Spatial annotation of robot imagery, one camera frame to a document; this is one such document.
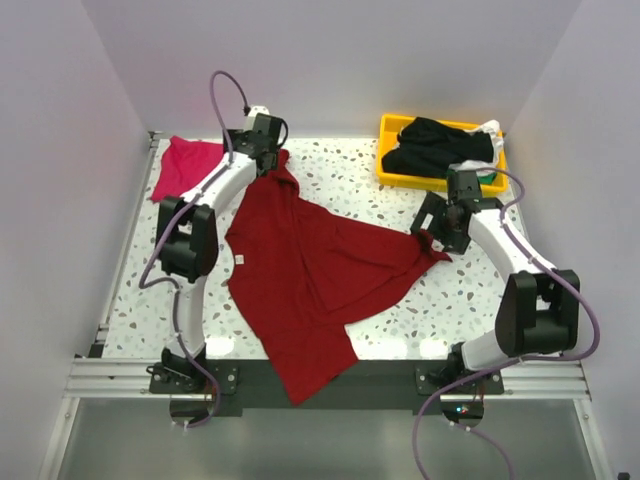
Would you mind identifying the dark red t shirt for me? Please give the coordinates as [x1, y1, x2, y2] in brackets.
[225, 152, 450, 406]

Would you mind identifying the white t shirt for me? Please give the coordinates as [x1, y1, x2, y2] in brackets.
[475, 119, 504, 166]

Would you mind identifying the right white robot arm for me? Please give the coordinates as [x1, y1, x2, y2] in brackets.
[411, 171, 580, 393]

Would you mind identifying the green t shirt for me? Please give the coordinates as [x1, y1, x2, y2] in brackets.
[477, 171, 498, 185]

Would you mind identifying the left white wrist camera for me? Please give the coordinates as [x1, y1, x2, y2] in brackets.
[243, 105, 270, 117]

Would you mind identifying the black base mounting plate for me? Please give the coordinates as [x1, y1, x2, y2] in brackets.
[149, 358, 504, 417]

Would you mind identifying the yellow plastic bin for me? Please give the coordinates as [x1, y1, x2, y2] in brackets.
[376, 113, 508, 196]

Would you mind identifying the aluminium frame rail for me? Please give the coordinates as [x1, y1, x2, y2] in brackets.
[64, 131, 166, 402]

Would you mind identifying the black t shirt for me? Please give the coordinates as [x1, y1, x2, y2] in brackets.
[381, 117, 493, 179]

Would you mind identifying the folded pink t shirt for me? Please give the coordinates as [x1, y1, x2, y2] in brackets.
[150, 136, 224, 203]

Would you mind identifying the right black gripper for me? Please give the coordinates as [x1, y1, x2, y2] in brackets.
[410, 191, 470, 256]

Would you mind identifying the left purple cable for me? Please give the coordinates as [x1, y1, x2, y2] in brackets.
[138, 70, 251, 429]

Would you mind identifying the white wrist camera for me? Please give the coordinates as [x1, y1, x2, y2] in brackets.
[449, 160, 488, 171]
[243, 105, 270, 117]

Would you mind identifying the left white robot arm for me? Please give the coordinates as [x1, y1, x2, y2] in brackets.
[139, 108, 289, 393]

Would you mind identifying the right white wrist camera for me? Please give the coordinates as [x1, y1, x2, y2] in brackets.
[449, 160, 488, 171]

